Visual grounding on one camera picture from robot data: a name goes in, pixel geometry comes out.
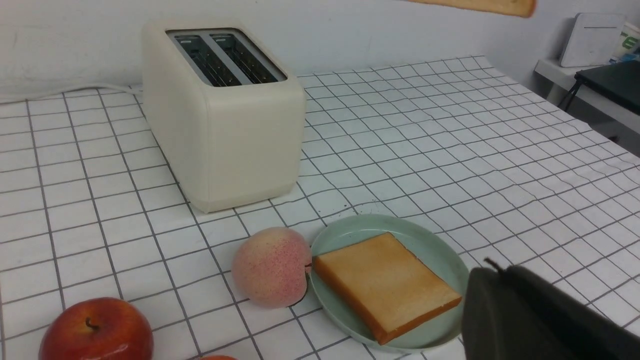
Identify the left gripper own finger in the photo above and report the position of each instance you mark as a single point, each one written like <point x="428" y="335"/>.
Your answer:
<point x="514" y="314"/>

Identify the toast slice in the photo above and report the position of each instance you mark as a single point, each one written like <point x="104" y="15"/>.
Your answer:
<point x="516" y="8"/>
<point x="378" y="290"/>

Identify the light green plate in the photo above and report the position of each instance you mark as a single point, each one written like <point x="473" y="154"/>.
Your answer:
<point x="429" y="248"/>

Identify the pink peach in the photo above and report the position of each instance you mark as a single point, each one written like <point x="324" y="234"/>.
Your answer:
<point x="271" y="267"/>

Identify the white box device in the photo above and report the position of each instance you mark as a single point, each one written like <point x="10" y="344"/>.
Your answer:
<point x="592" y="40"/>

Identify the orange persimmon with green leaf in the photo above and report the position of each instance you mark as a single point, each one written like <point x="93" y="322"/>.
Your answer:
<point x="218" y="357"/>

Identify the cream white toaster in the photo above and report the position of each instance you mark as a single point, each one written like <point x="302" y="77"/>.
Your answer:
<point x="227" y="114"/>

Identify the red apple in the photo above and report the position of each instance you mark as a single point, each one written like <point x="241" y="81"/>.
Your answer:
<point x="103" y="328"/>

